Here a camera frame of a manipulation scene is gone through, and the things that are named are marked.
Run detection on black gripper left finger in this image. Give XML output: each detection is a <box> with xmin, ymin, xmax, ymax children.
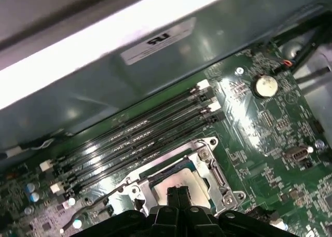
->
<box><xmin>77</xmin><ymin>186</ymin><xmax>182</xmax><ymax>237</ymax></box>

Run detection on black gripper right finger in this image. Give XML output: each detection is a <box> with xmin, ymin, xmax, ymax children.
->
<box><xmin>178</xmin><ymin>186</ymin><xmax>293</xmax><ymax>237</ymax></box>

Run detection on silver CPU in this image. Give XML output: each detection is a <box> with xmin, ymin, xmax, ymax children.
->
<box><xmin>151</xmin><ymin>168</ymin><xmax>211</xmax><ymax>206</ymax></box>

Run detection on wire locking lever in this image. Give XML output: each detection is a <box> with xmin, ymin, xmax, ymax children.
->
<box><xmin>61</xmin><ymin>178</ymin><xmax>132</xmax><ymax>234</ymax></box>

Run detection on CPU socket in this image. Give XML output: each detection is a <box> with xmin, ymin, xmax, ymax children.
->
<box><xmin>114</xmin><ymin>136</ymin><xmax>246</xmax><ymax>214</ymax></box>

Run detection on RAM slot black latches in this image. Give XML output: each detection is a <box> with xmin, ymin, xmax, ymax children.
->
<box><xmin>51</xmin><ymin>88</ymin><xmax>215</xmax><ymax>182</ymax></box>
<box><xmin>62</xmin><ymin>112</ymin><xmax>224</xmax><ymax>201</ymax></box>

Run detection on RAM slot white latches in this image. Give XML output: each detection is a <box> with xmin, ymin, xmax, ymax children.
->
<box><xmin>49</xmin><ymin>102</ymin><xmax>221</xmax><ymax>193</ymax></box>
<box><xmin>39</xmin><ymin>79</ymin><xmax>211</xmax><ymax>172</ymax></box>

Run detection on green motherboard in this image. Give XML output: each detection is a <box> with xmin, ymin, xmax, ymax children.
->
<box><xmin>0</xmin><ymin>49</ymin><xmax>332</xmax><ymax>237</ymax></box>

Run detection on internal USB port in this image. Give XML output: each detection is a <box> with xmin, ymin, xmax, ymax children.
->
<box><xmin>284</xmin><ymin>146</ymin><xmax>311</xmax><ymax>162</ymax></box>

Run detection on round coin battery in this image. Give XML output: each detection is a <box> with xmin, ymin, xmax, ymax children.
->
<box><xmin>254</xmin><ymin>74</ymin><xmax>279</xmax><ymax>99</ymax></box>

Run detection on white case label sticker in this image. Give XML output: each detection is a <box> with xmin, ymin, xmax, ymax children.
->
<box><xmin>120</xmin><ymin>16</ymin><xmax>197</xmax><ymax>66</ymax></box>

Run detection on thin grey wire with connector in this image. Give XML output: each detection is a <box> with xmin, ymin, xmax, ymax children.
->
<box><xmin>6</xmin><ymin>138</ymin><xmax>54</xmax><ymax>155</ymax></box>

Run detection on thin coloured fan wires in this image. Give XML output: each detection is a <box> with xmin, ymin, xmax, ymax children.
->
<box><xmin>272</xmin><ymin>58</ymin><xmax>296</xmax><ymax>73</ymax></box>

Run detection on thick black cable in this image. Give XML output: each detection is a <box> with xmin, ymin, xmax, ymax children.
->
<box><xmin>290</xmin><ymin>32</ymin><xmax>332</xmax><ymax>72</ymax></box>

